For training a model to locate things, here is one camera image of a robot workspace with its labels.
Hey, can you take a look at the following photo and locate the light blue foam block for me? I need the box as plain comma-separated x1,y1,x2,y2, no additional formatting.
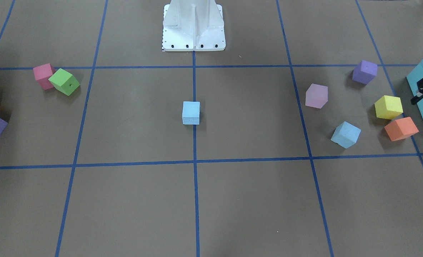
331,121,361,148
182,101,200,125

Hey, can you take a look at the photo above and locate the lilac pink foam block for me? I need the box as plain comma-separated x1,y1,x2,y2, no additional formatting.
305,84,329,109

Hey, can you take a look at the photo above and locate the magenta foam block beside green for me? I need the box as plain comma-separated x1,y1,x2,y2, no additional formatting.
33,63,56,90

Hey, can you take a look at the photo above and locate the yellow foam block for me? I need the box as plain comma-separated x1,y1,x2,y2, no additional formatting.
374,95,404,120

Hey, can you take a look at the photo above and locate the orange foam block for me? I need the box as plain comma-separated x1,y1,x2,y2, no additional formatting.
384,117,419,142

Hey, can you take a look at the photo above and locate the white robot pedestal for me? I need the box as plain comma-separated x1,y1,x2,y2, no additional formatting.
161,0,226,52

